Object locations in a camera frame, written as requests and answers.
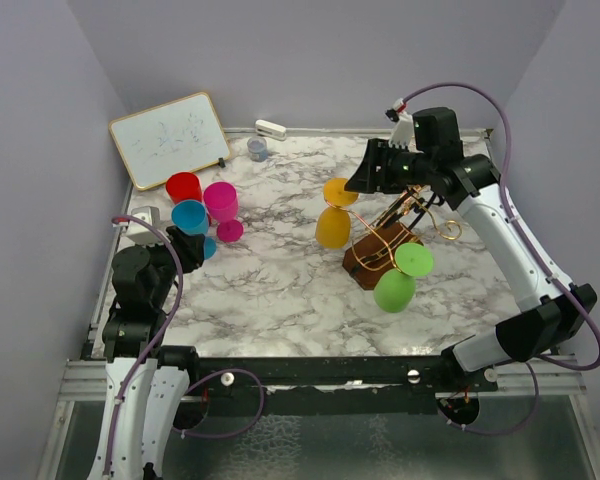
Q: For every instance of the white eraser block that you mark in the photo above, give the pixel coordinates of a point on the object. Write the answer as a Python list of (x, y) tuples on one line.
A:
[(270, 130)]

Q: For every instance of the red plastic wine glass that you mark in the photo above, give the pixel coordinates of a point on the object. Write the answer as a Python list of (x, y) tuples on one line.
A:
[(184, 186)]

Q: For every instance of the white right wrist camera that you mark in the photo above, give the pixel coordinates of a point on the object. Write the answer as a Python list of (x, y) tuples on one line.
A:
[(403, 129)]

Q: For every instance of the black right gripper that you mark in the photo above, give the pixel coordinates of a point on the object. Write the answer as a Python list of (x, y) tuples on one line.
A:
[(369, 177)]

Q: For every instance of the copper wire glass rack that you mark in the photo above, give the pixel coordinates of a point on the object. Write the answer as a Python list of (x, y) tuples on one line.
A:
[(372, 254)]

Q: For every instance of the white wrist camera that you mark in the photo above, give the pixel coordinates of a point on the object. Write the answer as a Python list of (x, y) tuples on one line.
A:
[(141, 233), (403, 129)]

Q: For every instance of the yellow plastic wine glass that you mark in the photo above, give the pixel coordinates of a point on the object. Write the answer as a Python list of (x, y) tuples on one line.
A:
[(334, 224)]

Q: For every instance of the green plastic wine glass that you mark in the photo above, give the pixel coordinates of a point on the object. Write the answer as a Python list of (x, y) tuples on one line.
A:
[(397, 286)]

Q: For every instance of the black metal base frame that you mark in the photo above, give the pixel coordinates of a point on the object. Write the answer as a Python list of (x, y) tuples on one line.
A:
[(311, 386)]

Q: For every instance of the blue plastic wine glass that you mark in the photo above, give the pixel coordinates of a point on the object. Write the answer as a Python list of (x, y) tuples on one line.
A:
[(191, 217)]

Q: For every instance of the small blue glass jar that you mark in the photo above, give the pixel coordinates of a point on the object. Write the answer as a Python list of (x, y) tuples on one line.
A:
[(257, 149)]

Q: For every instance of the magenta plastic wine glass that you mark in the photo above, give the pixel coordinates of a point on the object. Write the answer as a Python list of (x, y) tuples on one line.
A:
[(221, 201)]

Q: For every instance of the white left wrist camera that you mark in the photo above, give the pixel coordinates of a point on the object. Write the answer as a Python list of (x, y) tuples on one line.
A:
[(141, 233)]

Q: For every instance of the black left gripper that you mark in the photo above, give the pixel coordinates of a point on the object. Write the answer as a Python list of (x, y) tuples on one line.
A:
[(189, 247)]

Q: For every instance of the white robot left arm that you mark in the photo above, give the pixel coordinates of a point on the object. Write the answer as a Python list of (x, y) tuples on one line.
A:
[(145, 380)]

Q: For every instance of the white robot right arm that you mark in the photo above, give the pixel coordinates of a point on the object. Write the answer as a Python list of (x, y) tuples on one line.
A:
[(552, 307)]

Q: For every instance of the gold framed whiteboard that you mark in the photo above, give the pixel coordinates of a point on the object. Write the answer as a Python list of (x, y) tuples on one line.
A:
[(184, 135)]

